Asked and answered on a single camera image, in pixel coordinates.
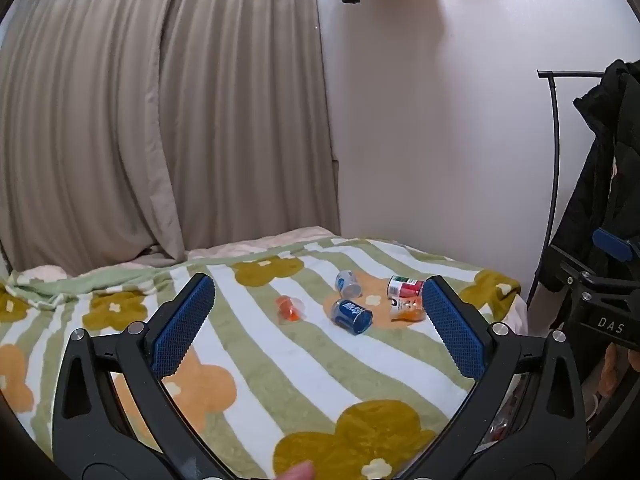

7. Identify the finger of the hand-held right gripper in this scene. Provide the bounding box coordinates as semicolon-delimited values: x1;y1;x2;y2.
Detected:
542;228;640;306

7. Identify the light blue small can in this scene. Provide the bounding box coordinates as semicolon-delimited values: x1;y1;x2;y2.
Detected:
335;269;363;297

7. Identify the small orange clear cup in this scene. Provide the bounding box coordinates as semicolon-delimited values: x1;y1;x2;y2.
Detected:
275;295;307;324

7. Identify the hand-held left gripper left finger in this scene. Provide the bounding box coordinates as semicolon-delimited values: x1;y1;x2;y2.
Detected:
51;273;236;480

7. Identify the red green white can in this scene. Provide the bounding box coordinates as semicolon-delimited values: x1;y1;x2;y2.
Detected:
387;275;426;299

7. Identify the black coat rack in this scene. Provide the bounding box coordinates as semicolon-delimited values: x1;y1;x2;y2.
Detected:
525;70;608;311

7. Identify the pale pink fleece sheet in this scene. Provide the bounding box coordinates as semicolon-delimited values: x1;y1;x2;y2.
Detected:
20;227;342;282

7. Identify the beige curtain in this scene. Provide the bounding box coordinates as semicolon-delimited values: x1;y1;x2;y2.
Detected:
0;0;342;275

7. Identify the floral striped blanket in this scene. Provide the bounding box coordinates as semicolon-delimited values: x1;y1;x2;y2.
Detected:
0;237;529;480

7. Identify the peach fuzzy cloth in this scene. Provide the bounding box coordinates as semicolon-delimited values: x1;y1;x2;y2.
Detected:
582;342;636;423

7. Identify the dark blue can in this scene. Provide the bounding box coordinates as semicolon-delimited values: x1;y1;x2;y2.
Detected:
330;298;374;335

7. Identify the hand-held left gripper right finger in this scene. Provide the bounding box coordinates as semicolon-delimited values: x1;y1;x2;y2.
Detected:
412;275;587;480

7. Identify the person's left hand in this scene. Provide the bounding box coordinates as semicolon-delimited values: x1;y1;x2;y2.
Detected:
277;462;316;480

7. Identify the black padded jacket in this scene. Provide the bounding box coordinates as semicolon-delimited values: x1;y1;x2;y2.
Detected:
542;59;640;286

